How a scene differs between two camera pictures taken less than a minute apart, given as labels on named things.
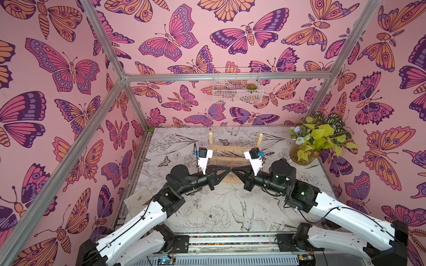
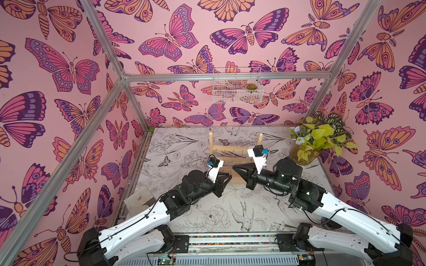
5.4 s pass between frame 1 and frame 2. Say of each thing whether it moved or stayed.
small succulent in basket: stayed
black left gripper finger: moved
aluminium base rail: stayed
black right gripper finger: stayed
